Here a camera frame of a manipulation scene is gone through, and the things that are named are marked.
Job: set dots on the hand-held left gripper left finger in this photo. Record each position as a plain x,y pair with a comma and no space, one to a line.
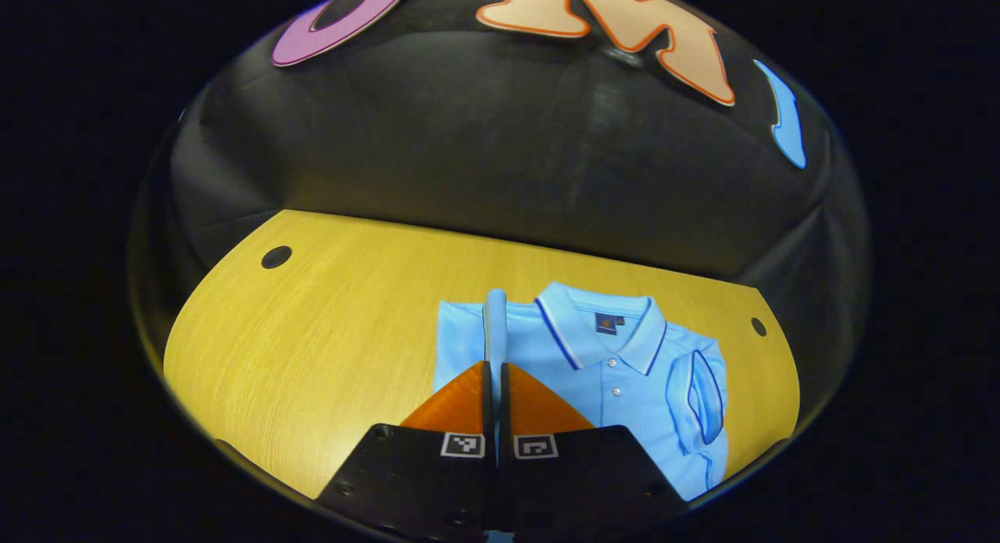
422,480

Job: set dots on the black backdrop cloth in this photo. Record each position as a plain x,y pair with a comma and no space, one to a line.
500,137

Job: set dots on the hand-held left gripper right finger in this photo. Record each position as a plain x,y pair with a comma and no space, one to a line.
570,480

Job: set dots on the light blue polo T-shirt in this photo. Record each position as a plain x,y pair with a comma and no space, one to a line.
609,387

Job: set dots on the round black table grommet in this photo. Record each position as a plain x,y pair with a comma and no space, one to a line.
276,256
758,326

